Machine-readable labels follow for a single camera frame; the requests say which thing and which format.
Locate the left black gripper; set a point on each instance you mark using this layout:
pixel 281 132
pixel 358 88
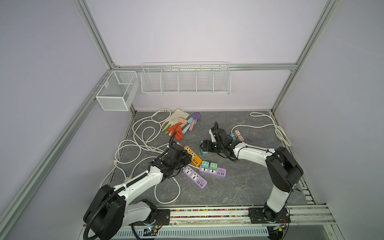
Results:
pixel 187 160

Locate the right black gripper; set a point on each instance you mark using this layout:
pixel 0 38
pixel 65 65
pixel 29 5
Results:
pixel 207 143

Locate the pink plug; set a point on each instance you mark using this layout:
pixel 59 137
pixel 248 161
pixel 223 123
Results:
pixel 237 133
pixel 240 138

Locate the orange power strip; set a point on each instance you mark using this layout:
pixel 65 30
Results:
pixel 196 160

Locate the purple power strip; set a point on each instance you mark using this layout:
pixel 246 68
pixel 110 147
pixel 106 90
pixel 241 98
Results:
pixel 195 177
pixel 218 172

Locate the green plug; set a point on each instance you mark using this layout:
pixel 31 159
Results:
pixel 213 166

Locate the teal power strip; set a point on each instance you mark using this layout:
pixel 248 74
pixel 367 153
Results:
pixel 233 137

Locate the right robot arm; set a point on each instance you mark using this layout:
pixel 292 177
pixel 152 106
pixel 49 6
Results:
pixel 284 170

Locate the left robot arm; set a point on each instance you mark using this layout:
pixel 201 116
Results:
pixel 113 207

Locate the beige and red glove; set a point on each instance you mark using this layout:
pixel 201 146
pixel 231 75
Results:
pixel 174 123

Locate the pastel silicone utensils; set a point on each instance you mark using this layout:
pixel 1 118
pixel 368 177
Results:
pixel 191 122

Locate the white mesh box basket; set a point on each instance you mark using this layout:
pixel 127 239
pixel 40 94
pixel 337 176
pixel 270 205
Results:
pixel 118 91

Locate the white wire shelf basket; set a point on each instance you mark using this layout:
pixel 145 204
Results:
pixel 186 78

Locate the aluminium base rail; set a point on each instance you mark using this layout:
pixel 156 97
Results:
pixel 217 223

